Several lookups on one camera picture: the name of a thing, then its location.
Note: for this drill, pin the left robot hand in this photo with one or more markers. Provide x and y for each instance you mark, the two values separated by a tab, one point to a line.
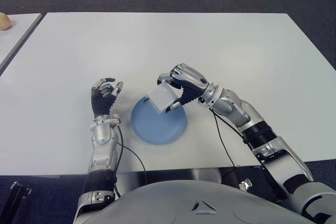
101	100

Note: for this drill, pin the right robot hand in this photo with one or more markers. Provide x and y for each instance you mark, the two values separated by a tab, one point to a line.
191	79

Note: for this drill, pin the white wall charger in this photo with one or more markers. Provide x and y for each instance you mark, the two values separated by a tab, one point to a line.
161	98

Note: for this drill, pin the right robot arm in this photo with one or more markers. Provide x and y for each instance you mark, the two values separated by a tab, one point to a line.
262	134

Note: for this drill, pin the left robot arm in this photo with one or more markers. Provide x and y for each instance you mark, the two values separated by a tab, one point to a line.
102	150

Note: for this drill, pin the blue round plate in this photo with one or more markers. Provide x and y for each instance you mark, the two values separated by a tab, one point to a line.
157	124

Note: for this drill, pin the white robot leg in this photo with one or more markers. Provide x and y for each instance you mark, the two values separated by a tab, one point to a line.
206	174

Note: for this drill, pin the white side table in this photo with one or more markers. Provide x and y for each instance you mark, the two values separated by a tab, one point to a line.
15	37

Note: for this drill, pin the silver metal buckle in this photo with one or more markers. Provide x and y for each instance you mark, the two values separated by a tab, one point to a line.
246	184

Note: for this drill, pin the grey robot torso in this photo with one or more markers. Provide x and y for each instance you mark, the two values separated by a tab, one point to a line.
183	203

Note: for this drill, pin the beige rounded object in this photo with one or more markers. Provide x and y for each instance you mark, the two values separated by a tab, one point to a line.
4	20

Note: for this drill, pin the black floor device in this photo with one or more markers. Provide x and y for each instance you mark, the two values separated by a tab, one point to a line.
17	197

